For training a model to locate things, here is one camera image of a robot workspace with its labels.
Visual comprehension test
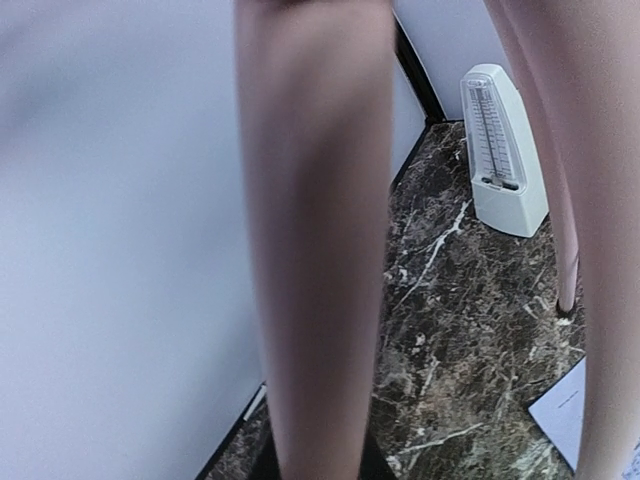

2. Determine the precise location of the pink perforated music stand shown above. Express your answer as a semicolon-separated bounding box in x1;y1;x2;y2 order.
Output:
235;1;639;479

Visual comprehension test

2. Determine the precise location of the sheet music page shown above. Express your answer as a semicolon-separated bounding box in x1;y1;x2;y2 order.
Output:
528;358;586;471

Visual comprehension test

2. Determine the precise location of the white metronome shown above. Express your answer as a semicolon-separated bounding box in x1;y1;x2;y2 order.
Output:
460;64;549;238

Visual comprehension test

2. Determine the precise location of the right black frame post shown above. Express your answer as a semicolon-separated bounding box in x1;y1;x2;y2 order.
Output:
394;15;446;124

